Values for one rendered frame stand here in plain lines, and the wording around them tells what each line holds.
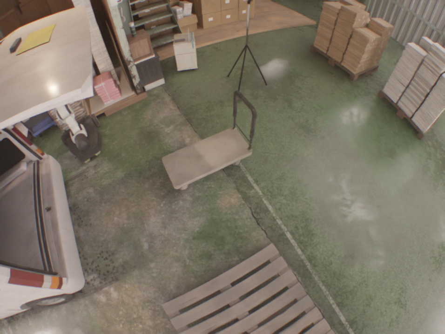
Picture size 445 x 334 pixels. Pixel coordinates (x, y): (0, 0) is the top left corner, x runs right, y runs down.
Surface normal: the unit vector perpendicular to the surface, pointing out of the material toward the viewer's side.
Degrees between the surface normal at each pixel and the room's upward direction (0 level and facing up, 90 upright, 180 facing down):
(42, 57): 11
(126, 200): 0
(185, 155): 0
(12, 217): 0
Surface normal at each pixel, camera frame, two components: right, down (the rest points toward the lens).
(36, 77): 0.16, -0.55
